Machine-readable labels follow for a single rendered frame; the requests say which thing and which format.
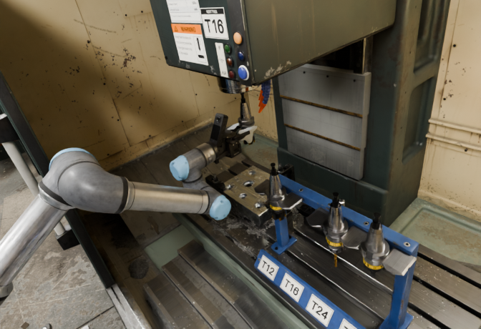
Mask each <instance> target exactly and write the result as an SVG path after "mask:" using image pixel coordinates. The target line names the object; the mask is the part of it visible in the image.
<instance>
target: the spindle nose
mask: <svg viewBox="0 0 481 329"><path fill-rule="evenodd" d="M216 79H217V83H218V86H219V90H220V91H221V92H223V93H226V94H240V93H245V92H249V91H252V90H254V89H257V88H258V87H259V86H260V85H261V84H259V85H256V86H253V85H252V87H249V86H246V85H242V84H240V82H235V81H232V80H228V79H223V78H220V77H216Z"/></svg>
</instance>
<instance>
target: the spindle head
mask: <svg viewBox="0 0 481 329"><path fill-rule="evenodd" d="M198 3H199V7H200V8H216V7H224V9H225V18H226V23H227V27H228V36H229V39H215V38H206V37H205V32H204V28H203V23H181V22H172V20H171V17H170V12H169V8H168V5H167V0H150V4H151V7H152V12H153V15H154V18H155V23H156V26H157V31H158V34H159V37H160V41H161V44H162V50H163V52H164V55H165V61H166V63H167V64H168V66H172V67H177V68H181V69H186V70H190V71H193V72H198V73H201V74H207V75H210V76H214V77H220V78H223V79H228V80H232V79H231V78H230V77H229V75H228V78H227V77H222V76H221V73H220V66H219V61H218V54H217V50H216V46H215V43H221V44H223V49H224V45H225V43H229V44H230V46H231V49H232V52H231V54H226V52H225V50H224V53H225V61H226V58H227V57H231V58H232V59H233V61H234V65H233V67H229V66H228V65H227V62H226V66H227V70H228V71H229V70H230V69H232V70H233V71H234V72H235V75H236V78H235V79H234V80H232V81H235V82H240V81H239V76H238V68H237V62H236V57H235V49H234V44H233V35H232V31H231V25H230V17H229V12H228V3H227V0H198ZM396 3H397V0H241V6H242V12H243V21H244V27H245V35H246V44H247V50H248V60H249V66H250V71H251V81H252V85H253V86H256V85H259V84H261V83H264V82H266V81H268V80H270V79H272V78H275V77H277V76H280V75H282V74H284V73H286V72H289V71H291V70H293V69H295V68H298V67H300V66H303V65H304V64H308V63H309V62H312V61H314V60H316V59H319V58H321V57H323V56H326V55H327V54H330V53H332V52H334V51H337V50H339V49H342V48H344V47H345V46H348V45H350V44H353V43H355V42H357V41H360V40H362V39H365V38H367V37H368V36H371V35H373V34H376V33H378V32H380V31H383V30H385V29H388V28H389V27H391V26H394V25H393V23H394V20H395V11H396ZM171 24H196V25H200V27H201V31H202V35H203V41H204V45H205V52H206V56H207V60H208V65H204V64H198V63H194V62H187V61H183V60H180V57H179V54H178V49H177V46H176V43H175V37H174V34H173V28H172V25H171Z"/></svg>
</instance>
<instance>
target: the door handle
mask: <svg viewBox="0 0 481 329"><path fill-rule="evenodd" d="M16 140H20V138H19V135H18V134H17V133H16V130H15V129H14V127H13V125H12V124H11V122H10V120H9V118H8V117H7V115H6V113H3V114H1V115H0V144H1V143H2V144H3V146H4V148H5V150H6V151H7V153H8V154H9V156H10V158H11V160H12V161H13V163H14V164H15V166H16V168H17V169H18V171H19V173H20V174H21V176H22V177H23V179H24V181H25V183H26V184H27V186H28V187H29V189H30V190H31V193H32V194H33V196H34V197H36V196H37V195H38V194H39V186H38V184H39V183H38V182H37V180H36V178H35V177H34V175H33V173H32V172H31V170H30V169H29V166H28V164H27V163H26V161H25V160H24V158H23V156H22V155H21V152H20V151H19V149H18V148H17V146H16V144H15V143H14V141H16ZM54 230H55V233H54V235H55V237H56V239H57V241H58V243H59V244H60V246H61V248H62V249H63V250H67V249H69V248H71V247H74V246H77V245H80V243H79V240H78V239H77V237H76V235H75V234H74V232H73V230H72V229H71V227H70V225H69V223H68V224H66V225H65V226H63V224H62V223H61V221H59V223H58V224H57V226H56V227H55V228H54Z"/></svg>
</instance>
